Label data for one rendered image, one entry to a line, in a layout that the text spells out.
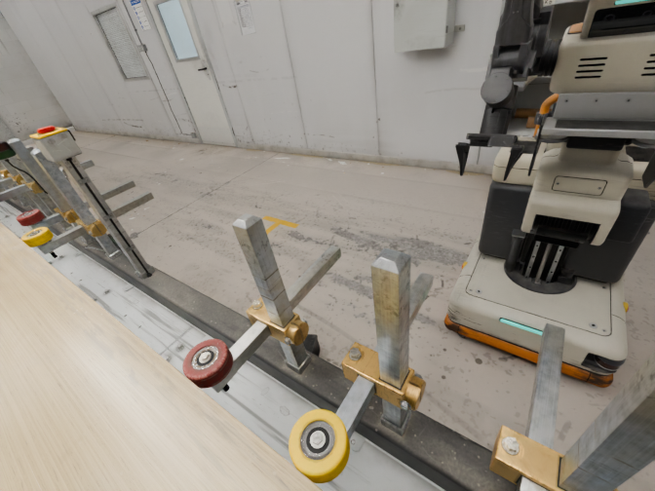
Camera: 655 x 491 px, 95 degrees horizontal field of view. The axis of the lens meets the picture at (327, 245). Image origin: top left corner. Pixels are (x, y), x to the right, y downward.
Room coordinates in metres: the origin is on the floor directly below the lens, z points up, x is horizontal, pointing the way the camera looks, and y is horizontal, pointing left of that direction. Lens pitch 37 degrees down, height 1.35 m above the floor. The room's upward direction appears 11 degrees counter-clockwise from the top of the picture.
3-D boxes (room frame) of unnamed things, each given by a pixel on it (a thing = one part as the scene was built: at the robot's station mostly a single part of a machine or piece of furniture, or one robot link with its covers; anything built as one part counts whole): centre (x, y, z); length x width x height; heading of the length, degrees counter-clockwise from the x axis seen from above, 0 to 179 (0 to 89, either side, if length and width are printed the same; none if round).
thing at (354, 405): (0.32, -0.07, 0.84); 0.43 x 0.03 x 0.04; 139
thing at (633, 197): (0.77, -0.87, 0.68); 0.28 x 0.27 x 0.25; 49
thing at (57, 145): (0.91, 0.68, 1.18); 0.07 x 0.07 x 0.08; 49
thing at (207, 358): (0.34, 0.25, 0.85); 0.08 x 0.08 x 0.11
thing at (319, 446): (0.17, 0.06, 0.85); 0.08 x 0.08 x 0.11
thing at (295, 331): (0.44, 0.14, 0.84); 0.14 x 0.06 x 0.05; 49
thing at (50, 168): (1.08, 0.88, 0.91); 0.04 x 0.04 x 0.48; 49
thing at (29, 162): (1.24, 1.07, 0.93); 0.04 x 0.04 x 0.48; 49
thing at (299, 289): (0.48, 0.12, 0.84); 0.43 x 0.03 x 0.04; 139
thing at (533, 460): (0.11, -0.24, 0.81); 0.14 x 0.06 x 0.05; 49
